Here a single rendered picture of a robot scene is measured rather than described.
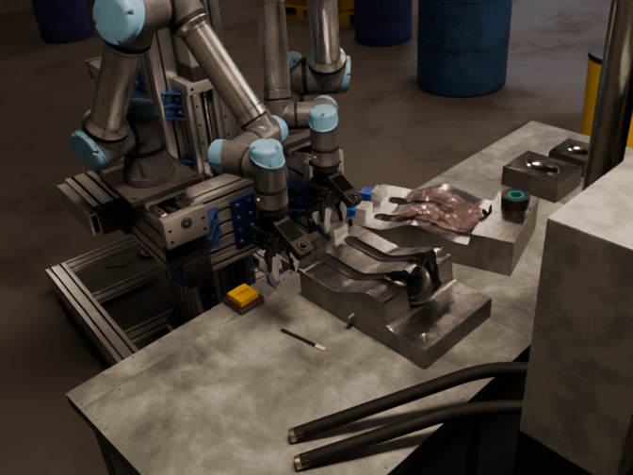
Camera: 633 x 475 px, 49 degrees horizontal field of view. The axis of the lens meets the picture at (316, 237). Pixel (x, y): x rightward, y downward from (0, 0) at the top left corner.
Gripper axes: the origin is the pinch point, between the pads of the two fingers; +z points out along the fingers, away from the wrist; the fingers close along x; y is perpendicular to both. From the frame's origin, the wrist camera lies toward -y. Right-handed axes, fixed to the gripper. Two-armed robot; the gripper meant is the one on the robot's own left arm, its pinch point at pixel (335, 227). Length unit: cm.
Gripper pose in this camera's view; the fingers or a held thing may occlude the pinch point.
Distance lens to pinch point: 198.0
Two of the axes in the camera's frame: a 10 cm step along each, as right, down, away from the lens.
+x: -7.2, 4.1, -5.6
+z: 0.7, 8.4, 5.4
